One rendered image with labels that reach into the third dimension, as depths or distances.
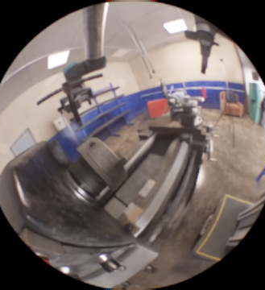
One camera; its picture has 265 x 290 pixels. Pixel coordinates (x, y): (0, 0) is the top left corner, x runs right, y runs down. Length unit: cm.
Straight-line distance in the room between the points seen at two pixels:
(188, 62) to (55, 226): 487
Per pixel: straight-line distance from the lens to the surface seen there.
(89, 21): 44
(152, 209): 49
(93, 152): 31
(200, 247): 107
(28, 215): 15
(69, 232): 18
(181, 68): 474
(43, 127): 342
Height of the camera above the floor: 131
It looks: 30 degrees down
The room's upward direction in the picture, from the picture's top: 23 degrees counter-clockwise
